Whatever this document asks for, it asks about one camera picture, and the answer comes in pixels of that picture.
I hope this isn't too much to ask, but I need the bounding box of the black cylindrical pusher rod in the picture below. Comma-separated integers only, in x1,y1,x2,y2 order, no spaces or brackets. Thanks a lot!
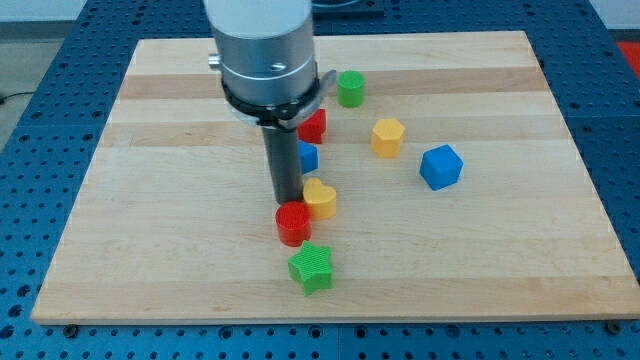
262,128,303,204

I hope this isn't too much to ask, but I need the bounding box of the yellow heart block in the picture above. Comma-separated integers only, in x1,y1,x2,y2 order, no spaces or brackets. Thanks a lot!
303,177,337,221

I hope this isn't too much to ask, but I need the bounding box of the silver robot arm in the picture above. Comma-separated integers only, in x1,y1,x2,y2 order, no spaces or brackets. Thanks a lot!
204,0,321,204

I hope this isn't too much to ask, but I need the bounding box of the green star block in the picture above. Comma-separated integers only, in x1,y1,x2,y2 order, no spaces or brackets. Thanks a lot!
288,241,333,296

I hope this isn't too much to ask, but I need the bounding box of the small blue block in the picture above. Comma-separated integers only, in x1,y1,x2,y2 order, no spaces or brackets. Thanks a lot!
298,140,319,174

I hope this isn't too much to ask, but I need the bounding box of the red cylinder block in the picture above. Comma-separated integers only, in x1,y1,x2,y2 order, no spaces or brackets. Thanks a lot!
275,201,312,247

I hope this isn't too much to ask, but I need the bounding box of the green cylinder block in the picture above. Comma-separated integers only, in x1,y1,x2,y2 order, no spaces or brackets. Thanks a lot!
337,70,366,108

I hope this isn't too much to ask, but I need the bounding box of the yellow hexagon block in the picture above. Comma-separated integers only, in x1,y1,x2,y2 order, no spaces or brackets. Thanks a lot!
370,118,405,158

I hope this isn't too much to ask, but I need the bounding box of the blue cube block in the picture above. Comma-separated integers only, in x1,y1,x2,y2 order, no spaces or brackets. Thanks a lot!
419,144,464,191

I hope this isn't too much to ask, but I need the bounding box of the wooden board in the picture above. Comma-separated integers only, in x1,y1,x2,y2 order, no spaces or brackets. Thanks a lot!
31,31,639,325

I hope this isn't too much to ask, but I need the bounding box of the black clamp ring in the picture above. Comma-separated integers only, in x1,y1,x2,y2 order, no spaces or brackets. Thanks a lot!
220,69,338,132

